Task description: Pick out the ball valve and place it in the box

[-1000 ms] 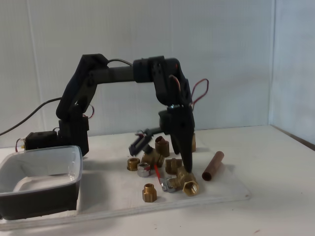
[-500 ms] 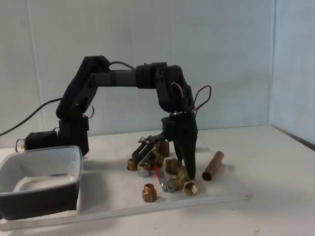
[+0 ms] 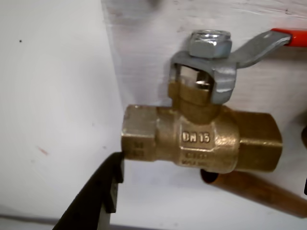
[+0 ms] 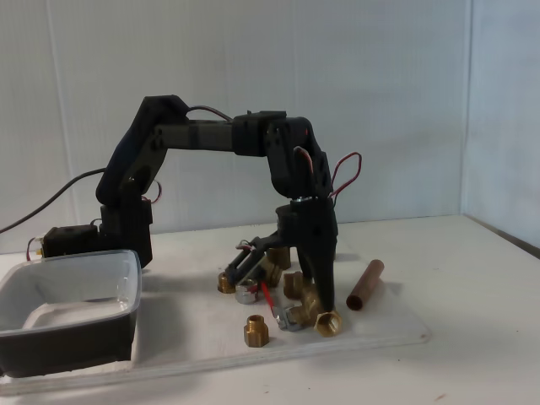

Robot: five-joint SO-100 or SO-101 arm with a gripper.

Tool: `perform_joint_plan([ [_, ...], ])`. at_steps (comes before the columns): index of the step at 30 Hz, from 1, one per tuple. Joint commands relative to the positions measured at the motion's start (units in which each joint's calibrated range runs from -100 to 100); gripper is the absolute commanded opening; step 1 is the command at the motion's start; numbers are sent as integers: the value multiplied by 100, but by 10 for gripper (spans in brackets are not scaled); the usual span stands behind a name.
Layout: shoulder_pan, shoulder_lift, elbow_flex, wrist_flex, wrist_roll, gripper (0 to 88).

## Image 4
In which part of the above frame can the short brass threaded bushing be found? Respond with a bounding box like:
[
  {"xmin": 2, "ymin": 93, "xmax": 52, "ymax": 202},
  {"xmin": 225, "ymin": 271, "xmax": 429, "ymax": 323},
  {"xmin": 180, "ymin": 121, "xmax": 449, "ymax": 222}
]
[{"xmin": 217, "ymin": 272, "xmax": 237, "ymax": 294}]

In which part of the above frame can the chrome nut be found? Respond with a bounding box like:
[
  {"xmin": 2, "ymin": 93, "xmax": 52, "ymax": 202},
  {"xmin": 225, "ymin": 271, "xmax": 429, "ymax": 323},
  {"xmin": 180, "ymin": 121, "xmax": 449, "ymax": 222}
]
[{"xmin": 235, "ymin": 278, "xmax": 259, "ymax": 305}]

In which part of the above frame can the brass ball valve red handle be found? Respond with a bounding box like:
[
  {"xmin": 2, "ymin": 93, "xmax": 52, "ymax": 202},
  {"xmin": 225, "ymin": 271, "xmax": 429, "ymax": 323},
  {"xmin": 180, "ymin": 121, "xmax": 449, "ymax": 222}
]
[{"xmin": 259, "ymin": 280, "xmax": 342, "ymax": 339}]

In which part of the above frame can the clear plastic box black base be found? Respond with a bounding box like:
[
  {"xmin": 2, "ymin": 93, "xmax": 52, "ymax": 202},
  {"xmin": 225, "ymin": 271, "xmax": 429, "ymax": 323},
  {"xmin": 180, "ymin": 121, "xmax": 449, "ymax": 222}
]
[{"xmin": 0, "ymin": 248, "xmax": 143, "ymax": 379}]

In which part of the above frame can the black power cable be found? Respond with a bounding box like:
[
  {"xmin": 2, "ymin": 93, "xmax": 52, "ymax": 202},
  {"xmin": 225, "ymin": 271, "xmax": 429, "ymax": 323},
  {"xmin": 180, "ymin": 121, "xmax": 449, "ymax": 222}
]
[{"xmin": 0, "ymin": 167, "xmax": 107, "ymax": 234}]

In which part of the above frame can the small brass hex nipple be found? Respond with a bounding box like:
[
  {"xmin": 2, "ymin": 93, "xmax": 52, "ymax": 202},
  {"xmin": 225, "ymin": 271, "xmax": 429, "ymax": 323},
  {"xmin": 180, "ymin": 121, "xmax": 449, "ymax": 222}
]
[{"xmin": 243, "ymin": 314, "xmax": 270, "ymax": 348}]

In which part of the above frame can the brass sleeve with copper insert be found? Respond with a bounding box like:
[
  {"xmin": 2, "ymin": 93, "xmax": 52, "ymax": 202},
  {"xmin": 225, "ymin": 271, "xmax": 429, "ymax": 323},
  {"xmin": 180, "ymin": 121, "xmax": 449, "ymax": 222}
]
[{"xmin": 267, "ymin": 246, "xmax": 292, "ymax": 271}]

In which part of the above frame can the brass double nipple fitting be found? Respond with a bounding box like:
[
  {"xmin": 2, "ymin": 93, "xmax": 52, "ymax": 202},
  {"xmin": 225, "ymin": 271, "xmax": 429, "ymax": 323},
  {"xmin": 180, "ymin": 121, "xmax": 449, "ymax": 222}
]
[{"xmin": 283, "ymin": 272, "xmax": 305, "ymax": 300}]

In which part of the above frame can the large brass reducer fitting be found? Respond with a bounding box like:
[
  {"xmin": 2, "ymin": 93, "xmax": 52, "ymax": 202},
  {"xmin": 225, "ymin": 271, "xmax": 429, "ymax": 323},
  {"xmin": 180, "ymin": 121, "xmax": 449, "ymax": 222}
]
[{"xmin": 257, "ymin": 255, "xmax": 284, "ymax": 289}]

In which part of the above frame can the copper pipe piece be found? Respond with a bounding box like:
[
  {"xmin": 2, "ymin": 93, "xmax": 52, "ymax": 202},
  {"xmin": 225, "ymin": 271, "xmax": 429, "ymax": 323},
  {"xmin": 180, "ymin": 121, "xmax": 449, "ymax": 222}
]
[{"xmin": 345, "ymin": 259, "xmax": 386, "ymax": 312}]

